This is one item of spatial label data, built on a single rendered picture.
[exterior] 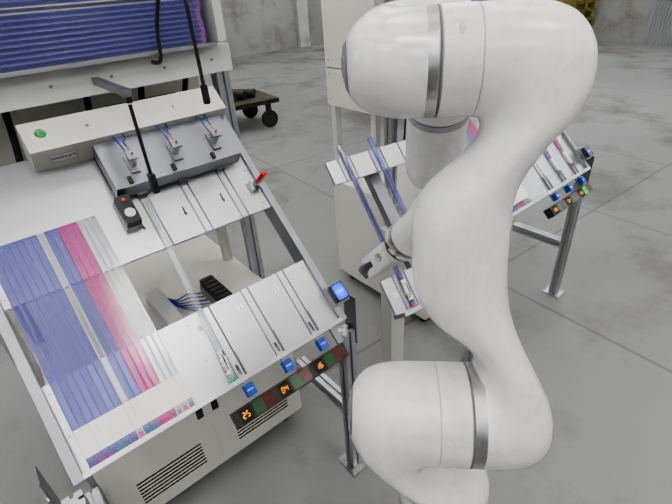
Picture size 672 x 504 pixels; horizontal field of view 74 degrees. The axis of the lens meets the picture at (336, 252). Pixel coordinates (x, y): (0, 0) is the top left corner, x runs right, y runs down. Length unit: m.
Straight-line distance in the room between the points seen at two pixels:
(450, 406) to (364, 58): 0.36
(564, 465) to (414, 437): 1.42
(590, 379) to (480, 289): 1.80
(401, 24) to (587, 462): 1.73
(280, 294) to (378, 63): 0.86
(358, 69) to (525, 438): 0.41
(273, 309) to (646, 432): 1.51
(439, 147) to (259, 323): 0.68
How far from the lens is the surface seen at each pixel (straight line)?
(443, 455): 0.54
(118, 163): 1.22
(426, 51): 0.42
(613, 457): 2.01
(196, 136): 1.29
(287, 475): 1.80
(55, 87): 1.24
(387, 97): 0.43
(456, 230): 0.44
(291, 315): 1.18
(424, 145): 0.68
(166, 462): 1.65
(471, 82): 0.43
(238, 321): 1.15
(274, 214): 1.28
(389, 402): 0.52
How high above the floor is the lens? 1.52
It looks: 32 degrees down
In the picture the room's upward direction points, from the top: 4 degrees counter-clockwise
